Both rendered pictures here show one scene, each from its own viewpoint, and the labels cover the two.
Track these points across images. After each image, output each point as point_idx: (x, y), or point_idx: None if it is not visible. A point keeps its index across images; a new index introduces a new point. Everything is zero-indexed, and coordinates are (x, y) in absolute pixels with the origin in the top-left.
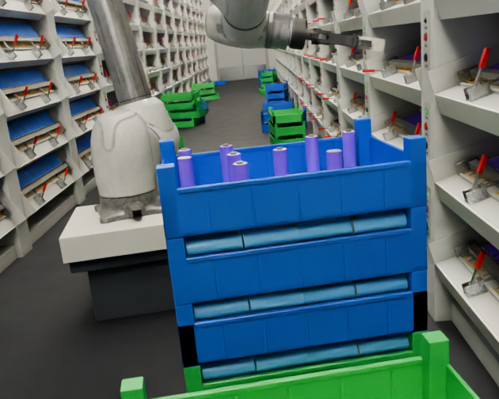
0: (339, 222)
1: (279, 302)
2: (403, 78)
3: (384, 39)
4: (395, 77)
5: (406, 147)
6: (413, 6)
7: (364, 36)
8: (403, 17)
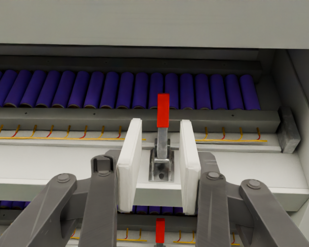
0: None
1: None
2: (69, 163)
3: (191, 123)
4: (8, 165)
5: None
6: (291, 5)
7: (196, 153)
8: (136, 29)
